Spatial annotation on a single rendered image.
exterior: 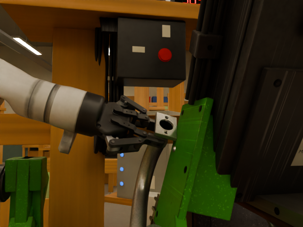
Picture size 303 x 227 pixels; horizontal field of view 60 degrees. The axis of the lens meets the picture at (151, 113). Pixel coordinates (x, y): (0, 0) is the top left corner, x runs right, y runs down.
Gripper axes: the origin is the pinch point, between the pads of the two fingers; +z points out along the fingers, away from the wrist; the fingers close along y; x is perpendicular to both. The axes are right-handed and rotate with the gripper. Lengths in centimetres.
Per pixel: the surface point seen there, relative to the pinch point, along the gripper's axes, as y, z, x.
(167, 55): 23.3, 0.0, -3.7
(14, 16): 26.5, -37.5, 1.0
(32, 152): 572, -234, 817
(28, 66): 846, -366, 653
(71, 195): 2.0, -12.6, 31.6
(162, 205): -11.6, 3.0, 4.0
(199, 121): -6.8, 2.8, -11.0
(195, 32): -0.2, -1.4, -20.1
